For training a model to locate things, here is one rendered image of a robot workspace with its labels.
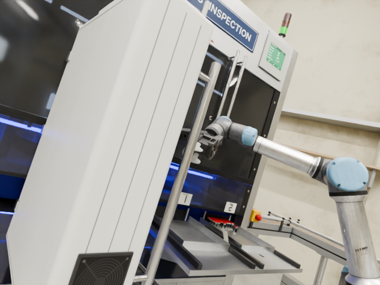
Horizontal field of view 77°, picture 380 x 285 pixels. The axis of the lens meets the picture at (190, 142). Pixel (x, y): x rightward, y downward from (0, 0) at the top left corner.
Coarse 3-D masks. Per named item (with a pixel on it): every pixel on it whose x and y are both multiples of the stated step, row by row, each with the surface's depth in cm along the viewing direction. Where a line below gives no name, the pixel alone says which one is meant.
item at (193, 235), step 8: (176, 224) 123; (184, 224) 127; (192, 224) 131; (200, 224) 126; (176, 232) 110; (184, 232) 114; (192, 232) 118; (200, 232) 122; (208, 232) 120; (184, 240) 94; (192, 240) 107; (200, 240) 110; (208, 240) 113; (216, 240) 114; (224, 240) 110; (192, 248) 96; (200, 248) 98; (208, 248) 101; (216, 248) 103; (224, 248) 106
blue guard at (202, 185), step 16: (0, 128) 79; (16, 128) 82; (32, 128) 84; (0, 144) 80; (16, 144) 82; (32, 144) 85; (0, 160) 80; (16, 160) 83; (32, 160) 85; (192, 176) 124; (208, 176) 130; (192, 192) 125; (208, 192) 131; (224, 192) 137; (240, 192) 144; (224, 208) 139
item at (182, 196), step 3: (180, 195) 121; (183, 195) 122; (186, 195) 123; (189, 195) 124; (180, 198) 121; (183, 198) 122; (186, 198) 123; (189, 198) 124; (180, 201) 122; (183, 201) 122; (186, 201) 123; (189, 201) 125; (183, 204) 123; (186, 204) 124
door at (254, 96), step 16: (256, 80) 141; (240, 96) 136; (256, 96) 143; (272, 96) 151; (224, 112) 131; (240, 112) 138; (256, 112) 145; (256, 128) 146; (224, 144) 134; (208, 160) 129; (224, 160) 136; (240, 160) 142; (240, 176) 144
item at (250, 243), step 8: (208, 224) 133; (240, 232) 146; (248, 232) 141; (232, 240) 117; (240, 240) 131; (248, 240) 136; (256, 240) 136; (248, 248) 115; (256, 248) 118; (264, 248) 121; (272, 248) 125
